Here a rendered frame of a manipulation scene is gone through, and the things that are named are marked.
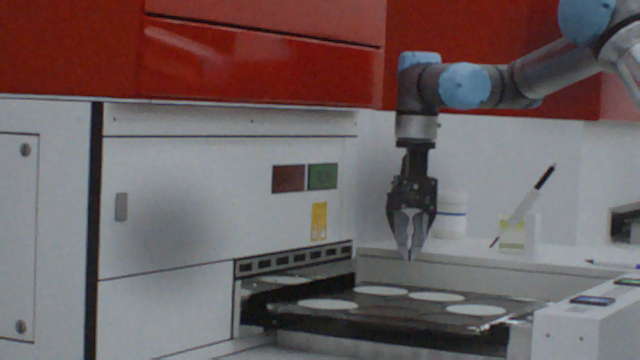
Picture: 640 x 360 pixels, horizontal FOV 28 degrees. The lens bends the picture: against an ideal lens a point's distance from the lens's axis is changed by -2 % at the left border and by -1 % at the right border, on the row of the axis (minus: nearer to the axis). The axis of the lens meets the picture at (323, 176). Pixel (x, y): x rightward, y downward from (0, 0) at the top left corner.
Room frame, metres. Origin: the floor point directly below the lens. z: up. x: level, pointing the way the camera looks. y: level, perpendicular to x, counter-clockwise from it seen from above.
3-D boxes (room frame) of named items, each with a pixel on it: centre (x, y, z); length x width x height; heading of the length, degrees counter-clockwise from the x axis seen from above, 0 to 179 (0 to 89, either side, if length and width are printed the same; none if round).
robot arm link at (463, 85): (2.22, -0.23, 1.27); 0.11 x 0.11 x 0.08; 33
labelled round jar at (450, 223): (2.73, -0.27, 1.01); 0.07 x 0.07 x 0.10
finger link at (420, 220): (2.29, -0.17, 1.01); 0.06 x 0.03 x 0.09; 3
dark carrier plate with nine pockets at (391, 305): (2.21, -0.16, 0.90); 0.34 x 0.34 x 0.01; 64
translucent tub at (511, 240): (2.50, -0.38, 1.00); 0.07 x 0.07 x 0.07; 82
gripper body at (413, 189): (2.29, -0.16, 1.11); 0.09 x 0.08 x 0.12; 3
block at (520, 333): (1.97, -0.34, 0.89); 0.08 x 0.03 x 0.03; 64
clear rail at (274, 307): (2.05, -0.08, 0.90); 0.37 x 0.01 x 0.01; 64
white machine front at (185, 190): (2.14, 0.12, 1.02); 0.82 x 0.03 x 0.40; 154
